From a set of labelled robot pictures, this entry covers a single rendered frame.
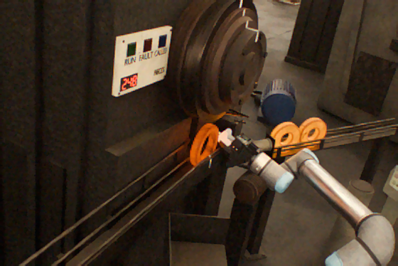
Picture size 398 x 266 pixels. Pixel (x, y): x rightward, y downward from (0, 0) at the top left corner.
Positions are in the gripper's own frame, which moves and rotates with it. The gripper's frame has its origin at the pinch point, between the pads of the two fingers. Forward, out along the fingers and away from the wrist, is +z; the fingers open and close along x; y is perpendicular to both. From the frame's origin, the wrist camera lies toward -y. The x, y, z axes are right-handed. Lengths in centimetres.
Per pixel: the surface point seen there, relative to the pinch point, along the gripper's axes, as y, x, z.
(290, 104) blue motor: -53, -189, 6
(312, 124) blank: 12, -41, -27
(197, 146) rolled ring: 3.9, 21.0, -1.5
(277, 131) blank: 5.5, -25.5, -17.9
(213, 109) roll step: 22.2, 21.9, 0.3
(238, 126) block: 4.7, -9.2, -4.4
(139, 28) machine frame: 45, 49, 25
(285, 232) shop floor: -62, -59, -51
